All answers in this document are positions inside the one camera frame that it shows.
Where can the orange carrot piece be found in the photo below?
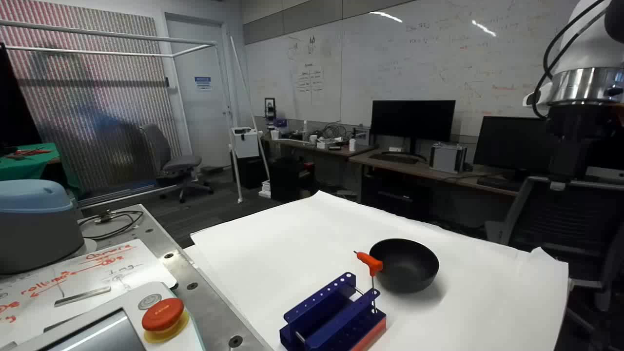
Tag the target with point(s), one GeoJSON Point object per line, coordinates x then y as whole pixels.
{"type": "Point", "coordinates": [371, 262]}

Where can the Franka robot arm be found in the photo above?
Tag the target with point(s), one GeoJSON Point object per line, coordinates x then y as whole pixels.
{"type": "Point", "coordinates": [586, 84]}

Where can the white paper sheet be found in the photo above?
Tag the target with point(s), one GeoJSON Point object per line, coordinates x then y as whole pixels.
{"type": "Point", "coordinates": [293, 246]}

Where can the white box device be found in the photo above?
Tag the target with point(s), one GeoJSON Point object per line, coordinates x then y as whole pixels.
{"type": "Point", "coordinates": [247, 143]}

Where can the wooden desk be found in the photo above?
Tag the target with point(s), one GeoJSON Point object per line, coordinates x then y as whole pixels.
{"type": "Point", "coordinates": [416, 168]}

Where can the wide black monitor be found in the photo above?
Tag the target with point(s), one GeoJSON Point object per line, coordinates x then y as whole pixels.
{"type": "Point", "coordinates": [412, 119]}

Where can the white door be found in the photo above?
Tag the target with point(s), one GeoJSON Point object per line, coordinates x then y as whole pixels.
{"type": "Point", "coordinates": [206, 98]}

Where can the white computer case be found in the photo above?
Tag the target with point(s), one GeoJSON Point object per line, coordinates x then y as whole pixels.
{"type": "Point", "coordinates": [447, 158]}

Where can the blue plastic rack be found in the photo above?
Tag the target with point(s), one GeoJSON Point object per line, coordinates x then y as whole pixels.
{"type": "Point", "coordinates": [319, 312]}

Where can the grey office chair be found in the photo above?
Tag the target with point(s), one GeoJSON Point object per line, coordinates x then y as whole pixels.
{"type": "Point", "coordinates": [176, 166]}

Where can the small black monitor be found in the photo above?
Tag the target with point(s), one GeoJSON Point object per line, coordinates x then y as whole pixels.
{"type": "Point", "coordinates": [514, 143]}

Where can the red emergency stop button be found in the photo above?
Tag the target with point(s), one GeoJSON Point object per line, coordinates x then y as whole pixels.
{"type": "Point", "coordinates": [163, 314]}

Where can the whiteboard sheet with orange writing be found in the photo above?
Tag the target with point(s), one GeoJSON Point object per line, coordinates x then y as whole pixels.
{"type": "Point", "coordinates": [79, 273]}

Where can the black mesh office chair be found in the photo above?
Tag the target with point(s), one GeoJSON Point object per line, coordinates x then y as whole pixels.
{"type": "Point", "coordinates": [566, 215]}

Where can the green cloth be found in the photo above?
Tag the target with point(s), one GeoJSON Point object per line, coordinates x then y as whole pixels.
{"type": "Point", "coordinates": [30, 162]}

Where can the blue-grey domed device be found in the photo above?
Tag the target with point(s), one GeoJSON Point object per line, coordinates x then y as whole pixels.
{"type": "Point", "coordinates": [32, 221]}

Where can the black screen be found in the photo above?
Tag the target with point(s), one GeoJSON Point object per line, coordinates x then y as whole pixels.
{"type": "Point", "coordinates": [13, 104]}

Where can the black wall device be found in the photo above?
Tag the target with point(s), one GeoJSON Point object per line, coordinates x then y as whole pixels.
{"type": "Point", "coordinates": [270, 108]}

